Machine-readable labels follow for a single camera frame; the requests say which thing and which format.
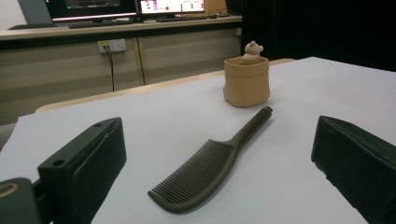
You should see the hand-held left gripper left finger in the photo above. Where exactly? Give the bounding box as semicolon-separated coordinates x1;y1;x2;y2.
36;117;128;224

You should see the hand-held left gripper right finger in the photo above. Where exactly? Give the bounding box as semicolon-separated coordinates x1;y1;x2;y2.
311;115;396;224

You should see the dark brown comb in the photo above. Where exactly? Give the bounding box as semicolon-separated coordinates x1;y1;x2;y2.
147;105;274;215

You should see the tan rolled-top storage bag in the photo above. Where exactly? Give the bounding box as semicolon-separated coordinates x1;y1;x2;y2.
222;56;271;109

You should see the long beige office desk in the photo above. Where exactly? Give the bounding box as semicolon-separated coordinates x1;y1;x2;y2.
0;15;243;125

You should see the white table cover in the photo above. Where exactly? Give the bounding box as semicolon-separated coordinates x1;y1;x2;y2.
0;56;396;224

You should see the black curtain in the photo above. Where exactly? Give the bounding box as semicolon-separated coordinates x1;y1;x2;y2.
241;0;396;73

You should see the black keyboard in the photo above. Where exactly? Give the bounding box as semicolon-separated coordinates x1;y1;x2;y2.
155;15;209;23
68;20;134;30

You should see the beige bear figurine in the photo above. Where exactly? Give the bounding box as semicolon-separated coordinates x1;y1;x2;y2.
241;40;264;65

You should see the black computer monitor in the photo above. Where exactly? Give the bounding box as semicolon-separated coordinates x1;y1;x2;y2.
45;0;138;23
136;0;206;17

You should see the brown cardboard box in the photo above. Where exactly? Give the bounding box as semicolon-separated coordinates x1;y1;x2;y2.
204;0;229;15

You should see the black power cable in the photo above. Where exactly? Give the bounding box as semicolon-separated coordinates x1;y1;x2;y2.
105;46;116;92

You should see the white wall socket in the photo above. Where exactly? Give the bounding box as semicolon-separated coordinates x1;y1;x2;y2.
97;38;128;54

